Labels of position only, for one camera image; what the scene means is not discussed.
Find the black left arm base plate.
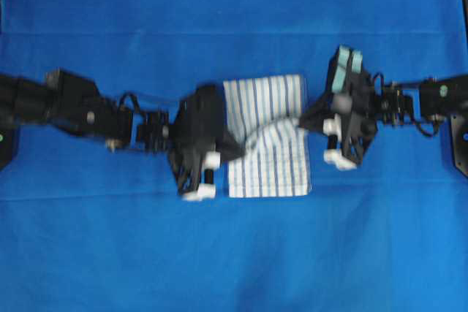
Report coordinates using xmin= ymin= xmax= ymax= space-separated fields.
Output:
xmin=0 ymin=125 xmax=20 ymax=170

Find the blue tablecloth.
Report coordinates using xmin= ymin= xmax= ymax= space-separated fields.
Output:
xmin=1 ymin=0 xmax=467 ymax=311

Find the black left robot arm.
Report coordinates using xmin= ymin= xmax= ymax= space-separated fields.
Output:
xmin=1 ymin=69 xmax=246 ymax=202

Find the white blue striped towel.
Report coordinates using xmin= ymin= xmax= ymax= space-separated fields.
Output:
xmin=223 ymin=74 xmax=312 ymax=198

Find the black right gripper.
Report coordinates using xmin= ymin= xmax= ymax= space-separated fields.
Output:
xmin=298 ymin=45 xmax=377 ymax=170

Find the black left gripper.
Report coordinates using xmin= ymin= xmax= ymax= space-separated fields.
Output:
xmin=168 ymin=85 xmax=246 ymax=202

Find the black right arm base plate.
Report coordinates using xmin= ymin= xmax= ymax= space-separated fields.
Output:
xmin=442 ymin=109 xmax=467 ymax=178

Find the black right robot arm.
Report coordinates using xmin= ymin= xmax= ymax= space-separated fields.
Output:
xmin=298 ymin=45 xmax=467 ymax=175

